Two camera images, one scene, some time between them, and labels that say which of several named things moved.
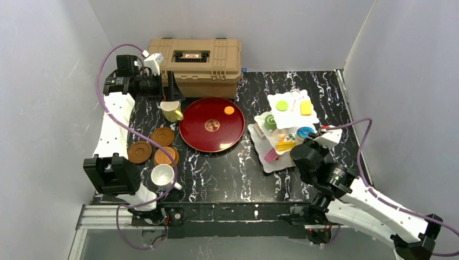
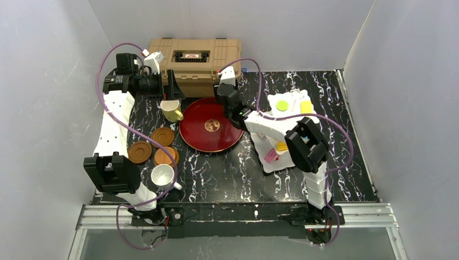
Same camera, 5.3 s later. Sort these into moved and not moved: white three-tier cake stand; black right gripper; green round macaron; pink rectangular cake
Moved: black right gripper
Not moved: green round macaron; pink rectangular cake; white three-tier cake stand
